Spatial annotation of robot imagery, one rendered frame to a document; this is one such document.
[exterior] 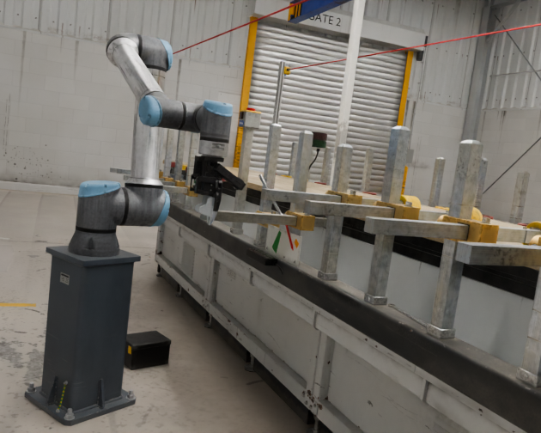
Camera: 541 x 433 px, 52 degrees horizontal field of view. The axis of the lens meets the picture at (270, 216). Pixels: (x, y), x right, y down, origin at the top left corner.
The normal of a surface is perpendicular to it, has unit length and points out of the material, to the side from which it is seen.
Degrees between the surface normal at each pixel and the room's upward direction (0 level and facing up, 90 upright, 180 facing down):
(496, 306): 90
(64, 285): 90
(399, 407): 90
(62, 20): 90
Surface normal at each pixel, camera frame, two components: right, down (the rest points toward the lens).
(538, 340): -0.90, -0.06
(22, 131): 0.36, 0.15
